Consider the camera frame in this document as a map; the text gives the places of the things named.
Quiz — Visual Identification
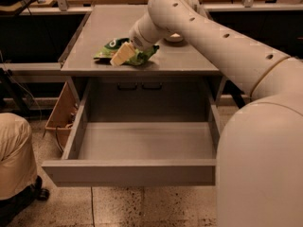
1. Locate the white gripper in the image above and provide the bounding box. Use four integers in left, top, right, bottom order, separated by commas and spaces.
110, 12, 168, 66

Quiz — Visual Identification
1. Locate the green rice chip bag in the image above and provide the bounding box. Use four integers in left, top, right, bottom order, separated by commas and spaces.
94, 38, 159, 66

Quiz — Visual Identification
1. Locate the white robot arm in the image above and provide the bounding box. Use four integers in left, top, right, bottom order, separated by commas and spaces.
111, 0, 303, 227

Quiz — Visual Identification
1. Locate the grey open top drawer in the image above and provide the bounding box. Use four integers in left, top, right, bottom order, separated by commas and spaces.
43, 79, 220, 186

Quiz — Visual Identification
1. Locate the white paper bowl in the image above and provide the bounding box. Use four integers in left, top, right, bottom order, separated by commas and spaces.
165, 33, 184, 43

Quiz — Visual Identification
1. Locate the grey cabinet with drawers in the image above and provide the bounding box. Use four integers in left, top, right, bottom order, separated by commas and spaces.
62, 6, 224, 122

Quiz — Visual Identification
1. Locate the brown cardboard box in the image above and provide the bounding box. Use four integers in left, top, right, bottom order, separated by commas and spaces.
45, 82, 78, 149

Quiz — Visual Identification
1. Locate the black shoe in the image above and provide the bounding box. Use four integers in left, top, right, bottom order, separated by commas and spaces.
33, 176, 50, 201

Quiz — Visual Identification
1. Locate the black left drawer handle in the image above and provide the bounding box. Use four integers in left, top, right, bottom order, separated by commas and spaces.
116, 82, 137, 91

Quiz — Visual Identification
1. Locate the black drawer handle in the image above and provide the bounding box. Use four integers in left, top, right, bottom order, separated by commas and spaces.
141, 82, 163, 91
116, 82, 137, 91

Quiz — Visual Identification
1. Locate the black right drawer handle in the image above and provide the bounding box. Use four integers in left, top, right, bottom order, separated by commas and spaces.
141, 82, 163, 91

